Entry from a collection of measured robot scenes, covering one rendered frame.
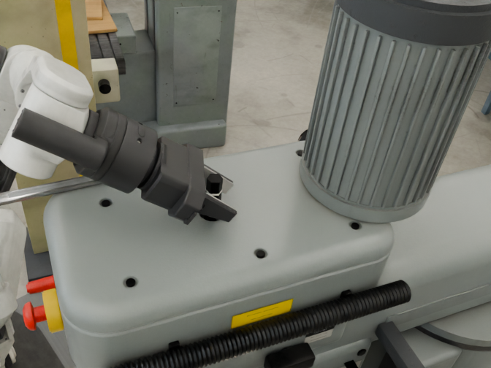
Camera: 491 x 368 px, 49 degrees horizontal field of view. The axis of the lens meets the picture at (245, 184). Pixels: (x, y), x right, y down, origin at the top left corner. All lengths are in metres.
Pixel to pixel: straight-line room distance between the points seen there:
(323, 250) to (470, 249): 0.36
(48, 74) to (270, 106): 3.91
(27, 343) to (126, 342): 1.58
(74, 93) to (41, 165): 0.09
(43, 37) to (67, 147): 1.89
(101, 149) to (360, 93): 0.31
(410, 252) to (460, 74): 0.38
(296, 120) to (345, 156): 3.64
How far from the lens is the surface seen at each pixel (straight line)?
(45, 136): 0.61
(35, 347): 2.24
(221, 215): 0.72
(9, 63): 0.88
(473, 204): 1.11
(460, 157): 4.47
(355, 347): 1.02
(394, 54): 0.65
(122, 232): 0.73
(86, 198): 0.78
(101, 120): 0.65
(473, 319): 1.19
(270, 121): 4.31
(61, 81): 0.63
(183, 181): 0.67
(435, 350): 1.16
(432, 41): 0.64
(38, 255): 3.26
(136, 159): 0.65
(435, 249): 0.99
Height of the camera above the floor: 2.42
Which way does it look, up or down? 41 degrees down
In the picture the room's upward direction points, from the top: 7 degrees clockwise
